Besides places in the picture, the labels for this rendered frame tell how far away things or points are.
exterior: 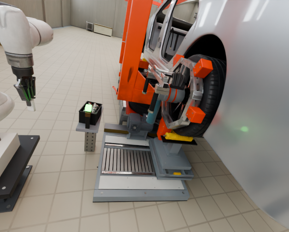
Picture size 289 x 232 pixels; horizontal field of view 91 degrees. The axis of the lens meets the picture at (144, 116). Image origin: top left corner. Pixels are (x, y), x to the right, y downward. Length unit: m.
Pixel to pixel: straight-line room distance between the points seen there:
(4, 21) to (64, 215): 1.15
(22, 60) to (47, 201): 1.00
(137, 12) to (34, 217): 1.71
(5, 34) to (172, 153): 1.41
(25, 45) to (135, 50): 0.93
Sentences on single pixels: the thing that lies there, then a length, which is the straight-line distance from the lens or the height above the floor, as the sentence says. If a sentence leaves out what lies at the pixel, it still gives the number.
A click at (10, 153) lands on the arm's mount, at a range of 1.30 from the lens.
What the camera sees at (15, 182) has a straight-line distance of 1.19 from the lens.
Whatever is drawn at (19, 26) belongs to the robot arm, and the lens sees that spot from 0.77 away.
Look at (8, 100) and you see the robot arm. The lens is 1.32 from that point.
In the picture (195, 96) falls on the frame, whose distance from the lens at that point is 0.95.
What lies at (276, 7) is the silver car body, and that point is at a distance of 0.88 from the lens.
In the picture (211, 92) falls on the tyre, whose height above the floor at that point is 1.00.
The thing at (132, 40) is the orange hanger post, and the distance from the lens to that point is 1.47.
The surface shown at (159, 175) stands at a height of 0.16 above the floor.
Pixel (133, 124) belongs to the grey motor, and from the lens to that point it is 1.53.
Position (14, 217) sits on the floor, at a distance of 1.42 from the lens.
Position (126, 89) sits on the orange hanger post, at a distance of 1.56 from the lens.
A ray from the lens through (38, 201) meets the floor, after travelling 1.43.
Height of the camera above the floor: 1.21
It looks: 29 degrees down
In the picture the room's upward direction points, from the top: 16 degrees clockwise
